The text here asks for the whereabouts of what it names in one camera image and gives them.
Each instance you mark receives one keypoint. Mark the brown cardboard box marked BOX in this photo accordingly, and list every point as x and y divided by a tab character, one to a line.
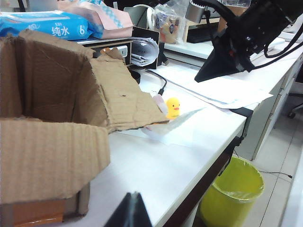
47	153

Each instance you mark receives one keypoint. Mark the rolled printed papers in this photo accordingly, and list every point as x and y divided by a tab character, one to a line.
145	50

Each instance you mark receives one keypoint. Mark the clear snack bag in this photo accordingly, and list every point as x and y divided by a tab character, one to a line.
169	26

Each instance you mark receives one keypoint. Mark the stack of white papers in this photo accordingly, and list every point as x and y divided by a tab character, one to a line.
225	89

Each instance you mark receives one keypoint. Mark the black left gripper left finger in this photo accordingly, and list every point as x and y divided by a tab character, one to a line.
120	215

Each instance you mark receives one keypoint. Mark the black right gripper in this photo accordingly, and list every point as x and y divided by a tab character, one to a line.
258	26

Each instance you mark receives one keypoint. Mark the white cup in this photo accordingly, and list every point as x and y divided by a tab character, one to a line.
142	14

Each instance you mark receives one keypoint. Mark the pink tissue pack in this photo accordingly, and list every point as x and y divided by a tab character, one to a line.
111	23

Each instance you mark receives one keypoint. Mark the blue wet wipes pack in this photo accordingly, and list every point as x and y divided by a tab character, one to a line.
47	23

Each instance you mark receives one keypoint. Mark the yellow-green trash bin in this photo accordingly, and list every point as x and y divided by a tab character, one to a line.
227	203

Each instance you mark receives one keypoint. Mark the yellow rubber duck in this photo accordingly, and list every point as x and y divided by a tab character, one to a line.
173	108

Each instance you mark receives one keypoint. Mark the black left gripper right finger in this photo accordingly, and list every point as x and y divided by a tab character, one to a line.
140	212

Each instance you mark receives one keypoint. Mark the white drawer cabinet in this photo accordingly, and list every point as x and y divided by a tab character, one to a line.
270	113

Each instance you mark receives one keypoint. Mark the translucent tube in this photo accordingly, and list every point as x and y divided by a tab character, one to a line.
115	6

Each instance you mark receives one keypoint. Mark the black office chair base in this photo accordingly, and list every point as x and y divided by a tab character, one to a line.
294	111

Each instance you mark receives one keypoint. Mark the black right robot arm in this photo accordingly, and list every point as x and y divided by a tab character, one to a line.
296	9

